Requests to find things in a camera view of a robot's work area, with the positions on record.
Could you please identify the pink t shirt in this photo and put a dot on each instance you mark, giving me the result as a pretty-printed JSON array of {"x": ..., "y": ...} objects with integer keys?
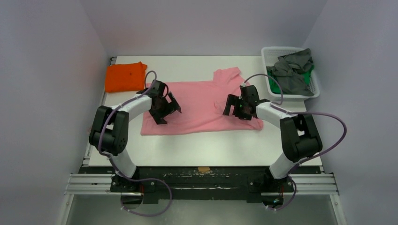
[{"x": 202, "y": 104}]

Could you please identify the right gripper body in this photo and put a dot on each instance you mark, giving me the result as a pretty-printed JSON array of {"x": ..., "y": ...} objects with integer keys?
[{"x": 235, "y": 108}]

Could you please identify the folded orange t shirt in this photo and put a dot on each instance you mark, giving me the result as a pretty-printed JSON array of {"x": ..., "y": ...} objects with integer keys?
[{"x": 125, "y": 77}]

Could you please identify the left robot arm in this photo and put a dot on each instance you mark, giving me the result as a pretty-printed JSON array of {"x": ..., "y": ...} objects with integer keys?
[{"x": 110, "y": 128}]

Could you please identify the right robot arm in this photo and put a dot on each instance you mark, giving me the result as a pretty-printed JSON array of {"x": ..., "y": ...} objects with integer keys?
[{"x": 299, "y": 135}]

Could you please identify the brown tape piece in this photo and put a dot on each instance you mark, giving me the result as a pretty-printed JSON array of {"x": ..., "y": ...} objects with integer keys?
[{"x": 204, "y": 169}]

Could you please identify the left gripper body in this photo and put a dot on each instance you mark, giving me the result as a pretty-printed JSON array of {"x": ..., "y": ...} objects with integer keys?
[{"x": 164, "y": 108}]

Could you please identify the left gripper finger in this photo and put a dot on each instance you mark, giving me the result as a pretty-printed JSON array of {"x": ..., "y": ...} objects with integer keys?
[
  {"x": 159, "y": 119},
  {"x": 173, "y": 103}
]

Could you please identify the white plastic basket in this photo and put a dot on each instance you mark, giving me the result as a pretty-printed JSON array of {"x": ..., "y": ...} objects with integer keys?
[{"x": 269, "y": 58}]

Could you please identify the grey t shirt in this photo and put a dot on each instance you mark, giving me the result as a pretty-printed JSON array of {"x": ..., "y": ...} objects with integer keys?
[{"x": 291, "y": 74}]

